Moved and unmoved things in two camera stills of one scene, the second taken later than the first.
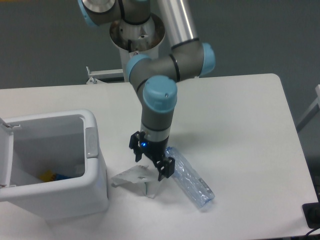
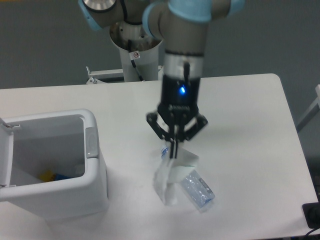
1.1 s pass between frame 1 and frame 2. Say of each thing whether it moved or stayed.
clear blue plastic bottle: stayed
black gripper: moved
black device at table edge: stayed
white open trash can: stayed
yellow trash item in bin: stayed
